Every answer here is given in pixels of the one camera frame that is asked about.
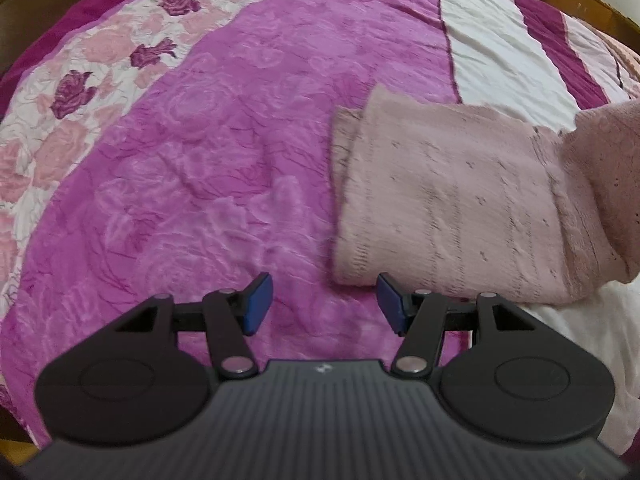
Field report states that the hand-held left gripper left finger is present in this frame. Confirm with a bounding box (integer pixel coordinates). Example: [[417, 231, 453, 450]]
[[107, 272, 274, 381]]

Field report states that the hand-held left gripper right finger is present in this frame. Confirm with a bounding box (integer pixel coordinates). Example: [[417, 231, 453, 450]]
[[376, 272, 543, 380]]

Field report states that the pink knit sweater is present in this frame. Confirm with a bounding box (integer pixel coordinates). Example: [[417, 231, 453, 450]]
[[327, 84, 640, 307]]

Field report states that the magenta striped floral quilt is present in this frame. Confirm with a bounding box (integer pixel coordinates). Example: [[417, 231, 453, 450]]
[[0, 0, 640, 466]]

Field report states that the dark wooden headboard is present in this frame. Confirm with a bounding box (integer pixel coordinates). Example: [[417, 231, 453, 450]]
[[0, 0, 112, 79]]

